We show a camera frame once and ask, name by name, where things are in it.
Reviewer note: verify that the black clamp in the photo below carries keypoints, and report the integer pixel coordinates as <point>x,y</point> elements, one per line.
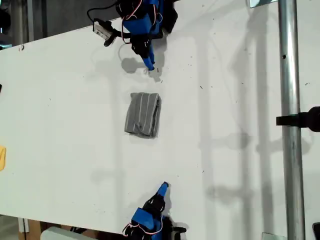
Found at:
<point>300,119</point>

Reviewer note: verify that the grey striped towel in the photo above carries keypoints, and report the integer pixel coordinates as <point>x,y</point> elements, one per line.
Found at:
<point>142,115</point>

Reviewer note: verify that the metal table bracket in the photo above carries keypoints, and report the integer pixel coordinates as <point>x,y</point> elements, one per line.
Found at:
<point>260,3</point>

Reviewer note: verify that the white box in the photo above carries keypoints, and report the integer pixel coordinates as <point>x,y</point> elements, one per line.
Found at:
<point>62,233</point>

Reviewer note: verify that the yellow object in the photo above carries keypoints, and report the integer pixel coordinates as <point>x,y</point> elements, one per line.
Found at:
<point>2,158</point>

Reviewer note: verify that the steel post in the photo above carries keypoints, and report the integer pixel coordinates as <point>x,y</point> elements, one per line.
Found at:
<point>291,100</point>

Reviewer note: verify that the wooden table leg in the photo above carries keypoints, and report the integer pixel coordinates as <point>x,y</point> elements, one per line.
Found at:
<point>32,226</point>

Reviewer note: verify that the black object at table edge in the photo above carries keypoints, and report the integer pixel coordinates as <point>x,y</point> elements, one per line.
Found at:
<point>317,231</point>

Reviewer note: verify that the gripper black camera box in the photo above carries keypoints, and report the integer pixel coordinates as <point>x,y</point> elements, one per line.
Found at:
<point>102,30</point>

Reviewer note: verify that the camera black stalk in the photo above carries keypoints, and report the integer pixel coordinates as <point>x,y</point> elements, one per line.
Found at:
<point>122,35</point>

